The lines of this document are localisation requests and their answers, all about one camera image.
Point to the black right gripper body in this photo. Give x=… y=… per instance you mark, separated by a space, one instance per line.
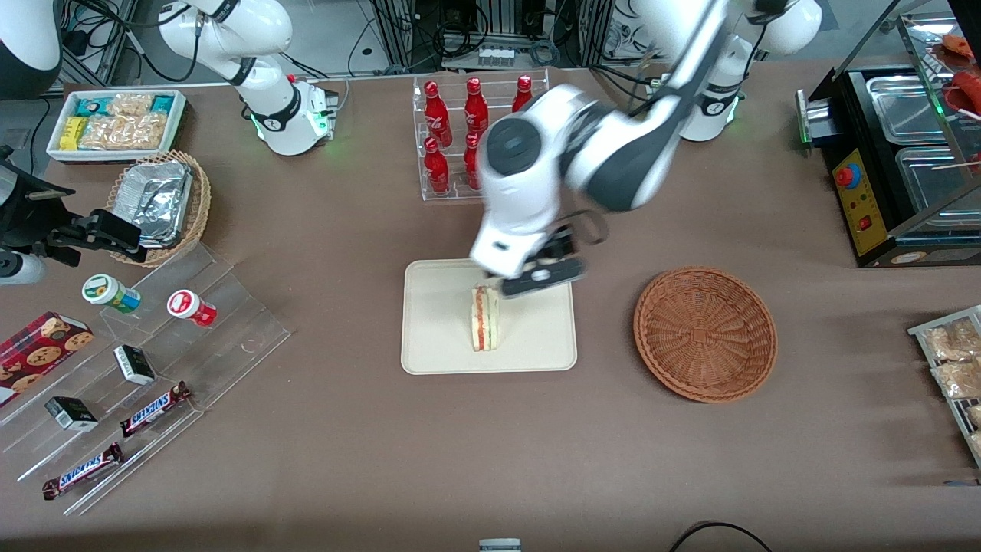
x=32 y=222

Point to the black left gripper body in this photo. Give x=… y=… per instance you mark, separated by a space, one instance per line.
x=562 y=247

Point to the triangular sandwich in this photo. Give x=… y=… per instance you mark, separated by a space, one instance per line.
x=484 y=322

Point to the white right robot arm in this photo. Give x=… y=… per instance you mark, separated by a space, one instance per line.
x=260 y=38

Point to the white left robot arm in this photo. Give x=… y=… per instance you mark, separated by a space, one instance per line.
x=613 y=153

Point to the cream plastic tray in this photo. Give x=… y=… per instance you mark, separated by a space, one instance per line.
x=536 y=337

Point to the light wicker basket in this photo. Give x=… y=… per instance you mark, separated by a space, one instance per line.
x=201 y=203

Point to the brown round wicker basket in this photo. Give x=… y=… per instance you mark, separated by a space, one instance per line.
x=705 y=333

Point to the tray of wrapped pastries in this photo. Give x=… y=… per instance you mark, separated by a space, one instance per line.
x=923 y=331

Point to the stacked aluminium foil trays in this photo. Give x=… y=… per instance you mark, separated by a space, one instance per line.
x=157 y=201

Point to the green lid yogurt cup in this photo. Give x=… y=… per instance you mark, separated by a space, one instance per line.
x=107 y=292

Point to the clear acrylic bottle rack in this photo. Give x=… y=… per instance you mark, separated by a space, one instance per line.
x=460 y=195

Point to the yellow snack packet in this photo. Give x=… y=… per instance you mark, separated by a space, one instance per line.
x=73 y=133

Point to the red lid yogurt cup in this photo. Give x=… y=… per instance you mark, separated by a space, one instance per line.
x=188 y=306

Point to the large clear cracker bag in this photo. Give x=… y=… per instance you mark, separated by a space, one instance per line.
x=126 y=132

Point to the red plaid cookie box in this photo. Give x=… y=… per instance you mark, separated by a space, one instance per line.
x=38 y=354

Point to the red cola bottle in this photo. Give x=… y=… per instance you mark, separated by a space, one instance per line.
x=477 y=107
x=437 y=115
x=472 y=161
x=437 y=170
x=523 y=92

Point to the teal snack packet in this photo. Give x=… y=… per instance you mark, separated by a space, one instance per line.
x=92 y=107
x=162 y=103

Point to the small clear cracker bag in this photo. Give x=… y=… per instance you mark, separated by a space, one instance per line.
x=130 y=104

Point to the small black carton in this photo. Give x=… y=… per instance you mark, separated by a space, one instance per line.
x=135 y=364
x=71 y=413

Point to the white plastic snack bin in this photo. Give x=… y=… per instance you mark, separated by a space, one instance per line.
x=178 y=115

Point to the clear acrylic stepped display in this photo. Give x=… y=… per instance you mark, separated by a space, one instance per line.
x=230 y=337

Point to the Snickers chocolate bar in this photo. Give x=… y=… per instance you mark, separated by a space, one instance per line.
x=80 y=472
x=153 y=410

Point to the grey power strip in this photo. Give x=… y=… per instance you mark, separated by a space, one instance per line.
x=497 y=56

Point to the small grey device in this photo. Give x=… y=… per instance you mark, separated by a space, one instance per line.
x=500 y=546

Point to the black yellow food warmer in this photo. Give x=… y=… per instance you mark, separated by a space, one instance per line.
x=862 y=207

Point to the steel warmer pan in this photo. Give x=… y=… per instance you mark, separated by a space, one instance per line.
x=904 y=107
x=927 y=184

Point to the clear bagged pastry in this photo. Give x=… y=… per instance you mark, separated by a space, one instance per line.
x=975 y=416
x=954 y=340
x=976 y=443
x=958 y=379

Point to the orange fried food piece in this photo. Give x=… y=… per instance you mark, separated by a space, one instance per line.
x=962 y=44

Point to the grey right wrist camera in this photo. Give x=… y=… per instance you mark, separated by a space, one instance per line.
x=21 y=268

